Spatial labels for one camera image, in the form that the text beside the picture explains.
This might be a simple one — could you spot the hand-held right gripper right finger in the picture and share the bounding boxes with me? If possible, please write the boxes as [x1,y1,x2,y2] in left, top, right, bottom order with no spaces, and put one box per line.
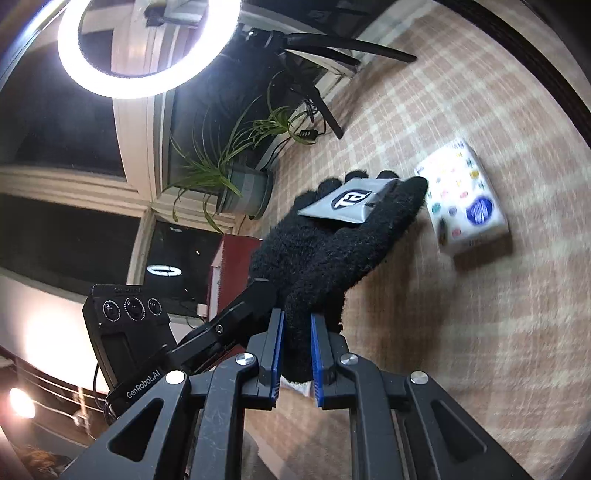
[310,314,532,480]

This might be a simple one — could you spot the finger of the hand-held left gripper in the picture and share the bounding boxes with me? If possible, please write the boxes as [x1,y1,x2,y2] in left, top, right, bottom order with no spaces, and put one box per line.
[168,278,278,370]

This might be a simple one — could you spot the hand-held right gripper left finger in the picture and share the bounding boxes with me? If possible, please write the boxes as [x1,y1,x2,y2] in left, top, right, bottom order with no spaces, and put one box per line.
[60,308,284,480]

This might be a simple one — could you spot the brown cardboard box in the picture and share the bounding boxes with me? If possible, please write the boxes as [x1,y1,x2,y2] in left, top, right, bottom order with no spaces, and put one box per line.
[206,233,264,319]

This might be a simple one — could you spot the black glove with grey tag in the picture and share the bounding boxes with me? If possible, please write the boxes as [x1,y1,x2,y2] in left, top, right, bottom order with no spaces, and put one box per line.
[249,171,430,384]

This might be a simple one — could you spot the grey plant pot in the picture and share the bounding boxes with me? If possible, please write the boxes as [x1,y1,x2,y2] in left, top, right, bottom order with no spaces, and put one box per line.
[216,161,275,220]

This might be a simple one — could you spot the green spider plant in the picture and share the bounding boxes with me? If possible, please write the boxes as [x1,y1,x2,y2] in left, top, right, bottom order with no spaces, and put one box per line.
[159,69,324,236]

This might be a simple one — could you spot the checked tablecloth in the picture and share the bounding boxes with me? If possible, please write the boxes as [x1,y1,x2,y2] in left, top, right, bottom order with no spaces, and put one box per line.
[222,0,591,480]

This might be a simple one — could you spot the white printed tissue packet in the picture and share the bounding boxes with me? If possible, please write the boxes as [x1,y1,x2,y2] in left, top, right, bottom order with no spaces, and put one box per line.
[414,138,512,258]

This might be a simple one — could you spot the black tripod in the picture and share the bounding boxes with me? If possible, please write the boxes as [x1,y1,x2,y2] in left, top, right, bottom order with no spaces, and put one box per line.
[240,28,419,140]

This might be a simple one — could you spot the black phone clamp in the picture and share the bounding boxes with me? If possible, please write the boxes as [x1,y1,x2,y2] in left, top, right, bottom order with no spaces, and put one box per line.
[139,0,171,26]

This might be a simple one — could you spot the black cable with inline switch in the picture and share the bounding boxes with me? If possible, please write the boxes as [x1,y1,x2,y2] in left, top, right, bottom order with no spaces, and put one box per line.
[268,92,333,167]

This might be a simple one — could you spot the white window frame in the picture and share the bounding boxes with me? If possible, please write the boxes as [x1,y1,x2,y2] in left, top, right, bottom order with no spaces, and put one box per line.
[0,0,370,296]

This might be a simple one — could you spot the white ring light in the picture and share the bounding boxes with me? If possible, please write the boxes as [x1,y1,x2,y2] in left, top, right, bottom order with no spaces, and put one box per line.
[58,0,242,99]

